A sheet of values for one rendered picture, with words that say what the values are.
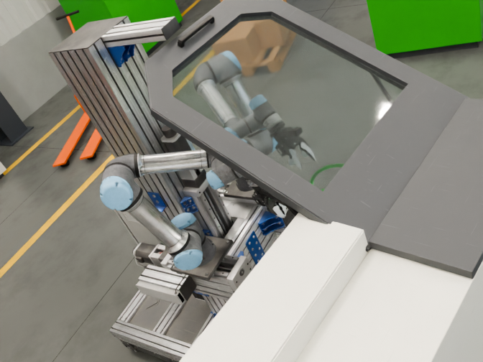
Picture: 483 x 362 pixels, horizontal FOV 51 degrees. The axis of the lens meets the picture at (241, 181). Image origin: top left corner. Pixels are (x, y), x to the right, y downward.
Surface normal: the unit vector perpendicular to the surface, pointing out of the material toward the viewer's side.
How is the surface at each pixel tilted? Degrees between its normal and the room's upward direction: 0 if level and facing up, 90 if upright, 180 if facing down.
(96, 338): 0
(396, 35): 90
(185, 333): 0
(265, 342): 0
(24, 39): 90
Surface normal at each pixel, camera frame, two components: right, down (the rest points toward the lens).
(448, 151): -0.34, -0.74
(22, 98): 0.82, 0.07
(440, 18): -0.35, 0.67
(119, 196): 0.05, 0.48
